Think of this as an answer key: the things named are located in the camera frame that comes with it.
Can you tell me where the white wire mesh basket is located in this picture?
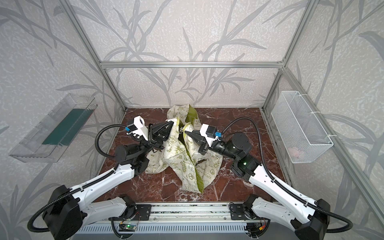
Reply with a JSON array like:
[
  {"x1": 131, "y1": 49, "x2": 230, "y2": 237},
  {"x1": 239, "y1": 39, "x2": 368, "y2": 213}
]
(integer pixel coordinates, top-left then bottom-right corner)
[{"x1": 272, "y1": 91, "x2": 334, "y2": 164}]

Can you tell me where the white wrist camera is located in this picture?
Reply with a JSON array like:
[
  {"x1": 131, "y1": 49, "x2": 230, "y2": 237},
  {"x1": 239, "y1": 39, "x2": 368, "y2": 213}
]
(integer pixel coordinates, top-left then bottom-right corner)
[
  {"x1": 125, "y1": 116, "x2": 149, "y2": 141},
  {"x1": 200, "y1": 124, "x2": 222, "y2": 139}
]

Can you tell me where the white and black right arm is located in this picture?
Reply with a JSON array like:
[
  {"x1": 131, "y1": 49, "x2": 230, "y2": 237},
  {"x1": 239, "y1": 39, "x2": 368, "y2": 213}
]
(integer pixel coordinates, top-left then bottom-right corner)
[{"x1": 185, "y1": 131, "x2": 330, "y2": 240}]

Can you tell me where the pink object in basket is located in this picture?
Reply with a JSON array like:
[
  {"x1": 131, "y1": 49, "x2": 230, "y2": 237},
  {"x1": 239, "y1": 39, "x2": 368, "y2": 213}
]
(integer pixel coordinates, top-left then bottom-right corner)
[{"x1": 288, "y1": 147, "x2": 303, "y2": 160}]

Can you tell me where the black corrugated right cable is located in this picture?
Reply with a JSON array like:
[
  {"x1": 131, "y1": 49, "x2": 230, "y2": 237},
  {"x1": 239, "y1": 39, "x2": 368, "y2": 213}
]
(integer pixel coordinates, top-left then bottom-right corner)
[{"x1": 221, "y1": 116, "x2": 354, "y2": 234}]

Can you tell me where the black corrugated cable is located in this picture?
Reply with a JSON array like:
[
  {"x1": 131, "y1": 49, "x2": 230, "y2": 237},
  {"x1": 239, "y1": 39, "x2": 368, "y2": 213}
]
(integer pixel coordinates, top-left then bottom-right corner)
[
  {"x1": 26, "y1": 123, "x2": 134, "y2": 233},
  {"x1": 221, "y1": 116, "x2": 354, "y2": 234}
]

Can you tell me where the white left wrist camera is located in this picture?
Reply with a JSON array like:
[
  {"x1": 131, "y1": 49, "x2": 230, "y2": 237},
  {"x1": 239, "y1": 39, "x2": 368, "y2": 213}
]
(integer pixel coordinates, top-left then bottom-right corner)
[{"x1": 125, "y1": 116, "x2": 149, "y2": 141}]

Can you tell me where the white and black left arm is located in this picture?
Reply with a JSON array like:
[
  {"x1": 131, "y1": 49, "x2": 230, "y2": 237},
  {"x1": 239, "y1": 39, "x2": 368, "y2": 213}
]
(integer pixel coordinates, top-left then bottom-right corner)
[{"x1": 28, "y1": 116, "x2": 175, "y2": 240}]

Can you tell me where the right wired connector board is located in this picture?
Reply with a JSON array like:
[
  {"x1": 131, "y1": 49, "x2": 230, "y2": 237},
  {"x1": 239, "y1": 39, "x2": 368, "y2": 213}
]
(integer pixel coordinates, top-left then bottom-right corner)
[{"x1": 245, "y1": 221, "x2": 270, "y2": 239}]

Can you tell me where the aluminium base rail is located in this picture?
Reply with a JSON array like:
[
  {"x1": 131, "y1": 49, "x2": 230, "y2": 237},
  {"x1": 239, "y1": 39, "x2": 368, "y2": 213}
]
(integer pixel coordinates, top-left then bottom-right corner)
[{"x1": 71, "y1": 201, "x2": 301, "y2": 235}]

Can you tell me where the white green printed jacket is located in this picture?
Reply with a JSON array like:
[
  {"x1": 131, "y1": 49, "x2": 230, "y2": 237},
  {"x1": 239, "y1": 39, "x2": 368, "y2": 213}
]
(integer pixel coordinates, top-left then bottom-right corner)
[{"x1": 145, "y1": 104, "x2": 223, "y2": 193}]

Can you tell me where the black corrugated left cable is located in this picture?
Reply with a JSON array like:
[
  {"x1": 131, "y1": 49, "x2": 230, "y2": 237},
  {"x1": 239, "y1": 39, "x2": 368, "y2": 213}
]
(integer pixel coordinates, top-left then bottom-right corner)
[{"x1": 26, "y1": 123, "x2": 134, "y2": 233}]

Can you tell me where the clear plastic wall tray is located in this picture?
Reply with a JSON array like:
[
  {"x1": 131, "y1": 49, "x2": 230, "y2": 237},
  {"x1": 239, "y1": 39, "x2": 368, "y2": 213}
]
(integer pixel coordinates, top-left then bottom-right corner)
[{"x1": 9, "y1": 94, "x2": 98, "y2": 163}]

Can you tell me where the green circuit board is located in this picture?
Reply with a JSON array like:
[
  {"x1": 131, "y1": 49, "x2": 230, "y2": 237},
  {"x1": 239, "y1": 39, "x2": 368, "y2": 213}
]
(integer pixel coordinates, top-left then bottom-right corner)
[{"x1": 119, "y1": 222, "x2": 137, "y2": 232}]

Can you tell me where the aluminium enclosure frame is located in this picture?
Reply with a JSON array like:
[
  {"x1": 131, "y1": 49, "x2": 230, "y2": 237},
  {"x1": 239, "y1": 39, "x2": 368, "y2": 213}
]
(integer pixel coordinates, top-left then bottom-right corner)
[{"x1": 58, "y1": 0, "x2": 384, "y2": 229}]

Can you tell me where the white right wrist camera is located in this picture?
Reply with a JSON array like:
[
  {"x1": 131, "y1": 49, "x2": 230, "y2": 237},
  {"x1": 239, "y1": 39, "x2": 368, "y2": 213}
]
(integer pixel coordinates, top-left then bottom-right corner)
[{"x1": 200, "y1": 124, "x2": 222, "y2": 139}]

